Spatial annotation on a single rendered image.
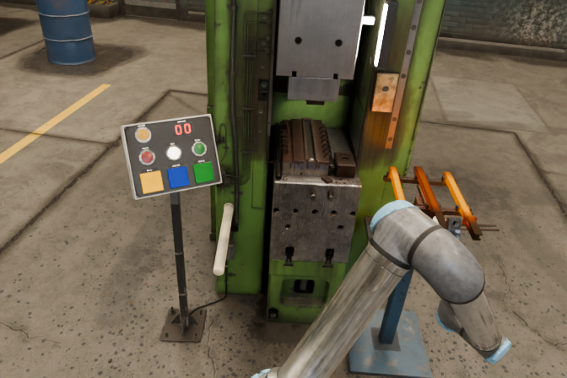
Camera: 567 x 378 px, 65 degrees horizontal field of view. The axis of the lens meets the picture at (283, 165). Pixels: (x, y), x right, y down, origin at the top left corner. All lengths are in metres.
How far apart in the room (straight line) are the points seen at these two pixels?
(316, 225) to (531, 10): 6.53
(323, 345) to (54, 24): 5.46
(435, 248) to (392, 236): 0.10
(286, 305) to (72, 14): 4.64
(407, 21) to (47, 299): 2.30
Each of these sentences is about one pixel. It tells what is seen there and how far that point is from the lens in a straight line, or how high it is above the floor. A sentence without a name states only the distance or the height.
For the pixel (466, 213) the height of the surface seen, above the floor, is 0.97.
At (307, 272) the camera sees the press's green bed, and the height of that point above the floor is 0.40.
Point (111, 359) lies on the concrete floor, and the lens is 2.48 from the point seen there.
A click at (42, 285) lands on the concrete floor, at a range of 2.92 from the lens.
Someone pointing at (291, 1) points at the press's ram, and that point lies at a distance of 1.67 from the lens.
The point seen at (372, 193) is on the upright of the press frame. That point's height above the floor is 0.74.
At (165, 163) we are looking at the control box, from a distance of 1.75.
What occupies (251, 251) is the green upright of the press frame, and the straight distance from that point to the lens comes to 2.41.
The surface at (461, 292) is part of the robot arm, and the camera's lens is 1.06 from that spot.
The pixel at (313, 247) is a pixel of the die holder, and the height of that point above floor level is 0.56.
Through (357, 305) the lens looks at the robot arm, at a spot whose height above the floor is 1.14.
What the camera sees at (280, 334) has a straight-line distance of 2.48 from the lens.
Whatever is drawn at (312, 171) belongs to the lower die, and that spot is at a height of 0.94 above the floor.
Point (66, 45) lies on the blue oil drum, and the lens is 6.18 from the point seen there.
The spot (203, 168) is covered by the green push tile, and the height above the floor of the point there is 1.02.
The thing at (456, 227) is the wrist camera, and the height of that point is 1.03.
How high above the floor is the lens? 1.96
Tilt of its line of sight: 31 degrees down
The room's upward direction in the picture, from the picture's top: 4 degrees clockwise
